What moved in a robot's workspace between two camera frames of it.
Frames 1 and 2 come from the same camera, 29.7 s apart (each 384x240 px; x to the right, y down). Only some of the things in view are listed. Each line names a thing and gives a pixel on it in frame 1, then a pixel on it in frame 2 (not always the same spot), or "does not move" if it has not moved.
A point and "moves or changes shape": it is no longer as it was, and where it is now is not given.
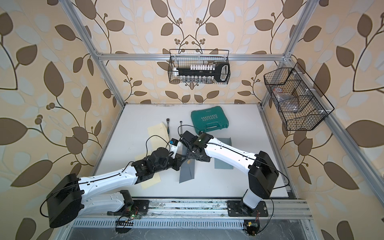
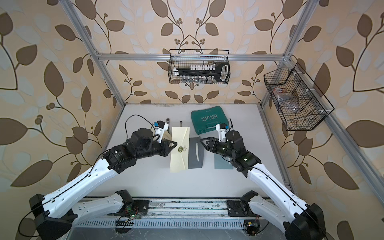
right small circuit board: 251,227 does not move
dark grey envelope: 187,170 moves or changes shape
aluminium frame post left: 69,8 does not move
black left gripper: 178,161 to 165,148
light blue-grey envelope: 219,163 does not move
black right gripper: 190,155 to 210,143
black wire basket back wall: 201,66 does not move
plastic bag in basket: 286,102 does not move
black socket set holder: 205,73 does not move
